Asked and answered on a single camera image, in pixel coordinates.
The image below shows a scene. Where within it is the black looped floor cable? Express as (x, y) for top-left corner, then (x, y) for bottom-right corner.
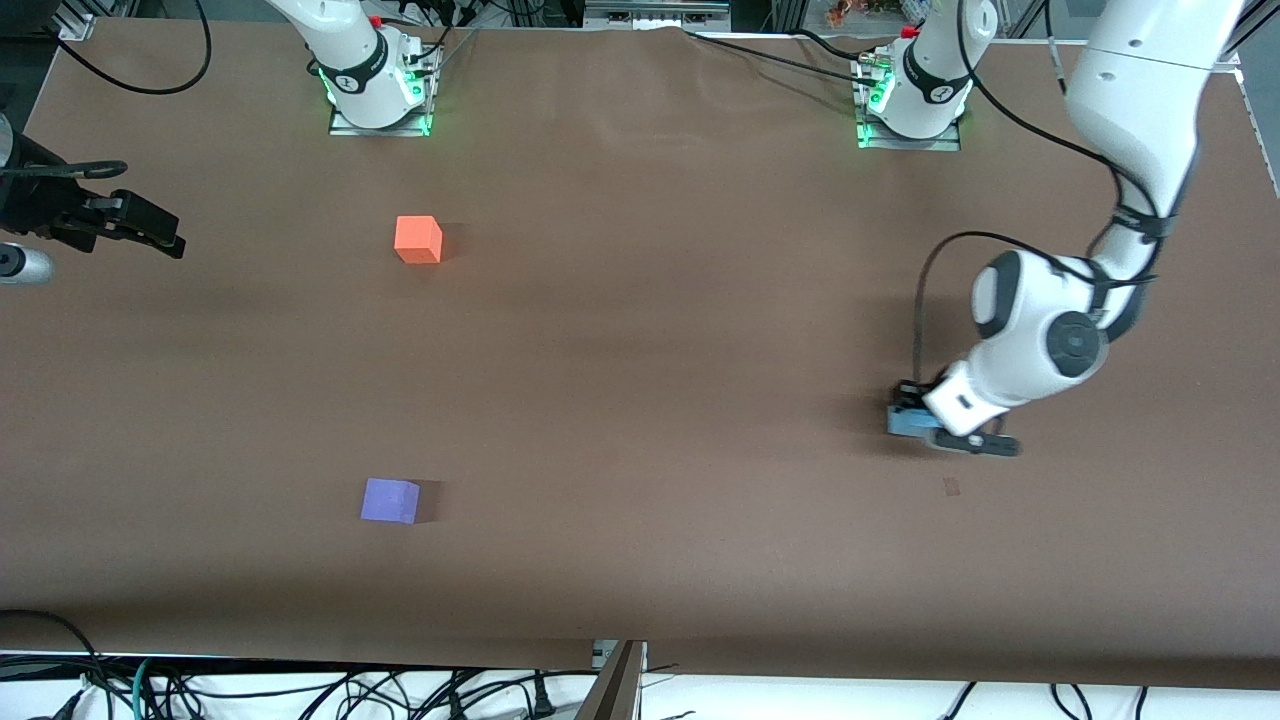
(0, 608), (106, 720)

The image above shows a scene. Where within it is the purple foam block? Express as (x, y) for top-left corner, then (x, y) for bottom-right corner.
(360, 477), (423, 526)

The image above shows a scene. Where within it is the aluminium profile bar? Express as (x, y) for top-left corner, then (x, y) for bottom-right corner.
(578, 640), (647, 720)

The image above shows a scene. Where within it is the aluminium corner bracket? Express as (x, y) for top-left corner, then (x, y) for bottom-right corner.
(40, 0), (98, 41)

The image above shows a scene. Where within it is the brown paper table cover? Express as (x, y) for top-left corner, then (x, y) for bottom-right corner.
(0, 18), (1280, 691)

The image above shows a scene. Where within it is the blue foam block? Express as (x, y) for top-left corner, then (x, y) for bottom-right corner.
(887, 404), (941, 441)

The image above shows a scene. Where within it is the tangled black cable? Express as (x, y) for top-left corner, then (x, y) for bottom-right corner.
(150, 665), (601, 720)

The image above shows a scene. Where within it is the grey device with ports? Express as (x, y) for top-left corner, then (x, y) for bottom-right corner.
(585, 0), (731, 31)

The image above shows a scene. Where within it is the orange foam block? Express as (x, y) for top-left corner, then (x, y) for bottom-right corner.
(394, 215), (444, 265)

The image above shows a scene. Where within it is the thin black base cable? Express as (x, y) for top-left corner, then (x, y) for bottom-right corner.
(683, 28), (881, 79)
(385, 0), (481, 71)
(790, 27), (896, 61)

